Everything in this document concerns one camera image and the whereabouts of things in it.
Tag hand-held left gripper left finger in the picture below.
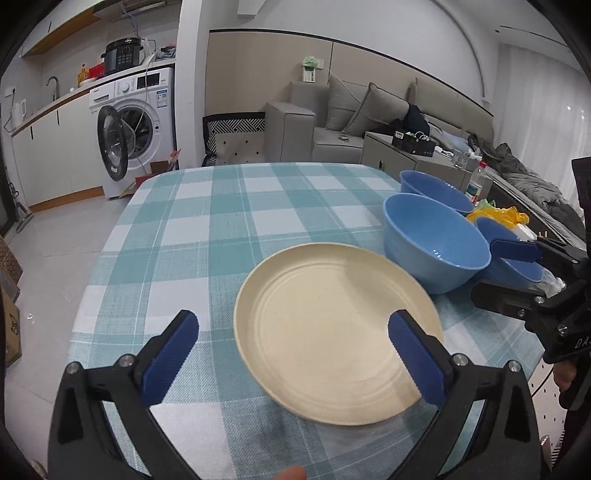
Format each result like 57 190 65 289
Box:
47 310 204 480

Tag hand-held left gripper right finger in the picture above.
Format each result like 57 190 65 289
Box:
387 309 550 480

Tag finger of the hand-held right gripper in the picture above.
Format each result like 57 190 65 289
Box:
489 239 588 269
470 281 556 325

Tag blue bowl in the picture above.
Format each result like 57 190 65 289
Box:
475 217 544 289
383 193 492 295
399 170 475 217

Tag person's right hand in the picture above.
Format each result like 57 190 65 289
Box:
553 357 576 394

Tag yellow plastic bag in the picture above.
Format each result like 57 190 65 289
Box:
466 206 531 229

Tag grey blanket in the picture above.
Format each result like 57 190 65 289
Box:
466 134 587 227

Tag clear plastic bottle red cap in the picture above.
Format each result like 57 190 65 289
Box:
464 161 488 204

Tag white dotted floor mat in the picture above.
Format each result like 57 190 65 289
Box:
526 360 568 462

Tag teal checkered tablecloth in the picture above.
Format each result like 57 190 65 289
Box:
68 162 546 480

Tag black box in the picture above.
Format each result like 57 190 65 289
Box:
392 129 437 156

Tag brown cardboard box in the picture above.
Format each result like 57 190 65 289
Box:
0 286 23 367

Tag grey side cabinet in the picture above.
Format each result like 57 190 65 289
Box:
361 131 490 195

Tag dark bag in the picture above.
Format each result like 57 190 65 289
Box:
404 105 430 137

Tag patterned brown cardboard sheet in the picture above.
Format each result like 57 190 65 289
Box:
0 235 24 287

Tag small open cardboard box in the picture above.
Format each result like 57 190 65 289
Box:
119 148 181 199

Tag grey cushion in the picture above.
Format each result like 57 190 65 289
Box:
325 74 370 132
344 83 411 137

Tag stick vacuum cleaner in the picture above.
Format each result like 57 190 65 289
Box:
7 182 35 232

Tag black white patterned chair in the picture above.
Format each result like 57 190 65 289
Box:
202 112 267 168

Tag white kitchen counter cabinet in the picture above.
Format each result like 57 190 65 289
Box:
10 90 105 208

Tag white washing machine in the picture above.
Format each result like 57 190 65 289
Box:
89 66 178 200

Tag grey sofa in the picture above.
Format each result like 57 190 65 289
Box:
264 76 495 164

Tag black pressure cooker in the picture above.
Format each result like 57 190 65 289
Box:
102 39 142 75

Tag white upper kitchen cabinets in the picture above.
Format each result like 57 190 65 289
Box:
18 0 121 58

